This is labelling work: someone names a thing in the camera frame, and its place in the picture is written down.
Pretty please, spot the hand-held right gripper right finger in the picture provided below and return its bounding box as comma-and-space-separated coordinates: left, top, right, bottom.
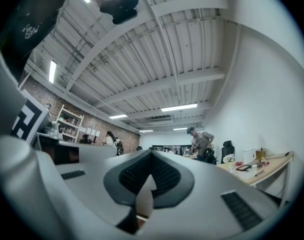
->
136, 150, 280, 240

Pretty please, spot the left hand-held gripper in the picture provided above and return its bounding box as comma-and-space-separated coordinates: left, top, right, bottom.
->
10, 88, 118, 163

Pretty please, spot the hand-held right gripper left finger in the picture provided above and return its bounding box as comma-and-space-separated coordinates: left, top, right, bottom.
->
54, 149, 153, 227

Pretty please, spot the white storage shelf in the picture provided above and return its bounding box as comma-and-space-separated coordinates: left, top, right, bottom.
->
56, 104, 85, 144

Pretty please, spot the black framed tablet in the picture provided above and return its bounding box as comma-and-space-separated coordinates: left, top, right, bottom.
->
235, 164, 252, 173

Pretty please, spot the black office chair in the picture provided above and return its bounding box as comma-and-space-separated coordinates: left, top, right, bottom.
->
221, 140, 236, 165

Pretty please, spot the white box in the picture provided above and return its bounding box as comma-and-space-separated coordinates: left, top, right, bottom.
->
243, 148, 258, 163

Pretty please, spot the ceiling air conditioner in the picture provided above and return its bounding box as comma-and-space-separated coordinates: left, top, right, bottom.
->
148, 117, 175, 126

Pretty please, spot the light wooden desk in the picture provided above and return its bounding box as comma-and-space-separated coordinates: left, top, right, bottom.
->
215, 151, 295, 210

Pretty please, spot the black printed T-shirt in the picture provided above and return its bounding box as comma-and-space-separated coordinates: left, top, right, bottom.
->
0, 0, 77, 85

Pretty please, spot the row of white wall papers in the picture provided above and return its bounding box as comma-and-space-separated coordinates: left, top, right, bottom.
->
79, 126, 101, 138

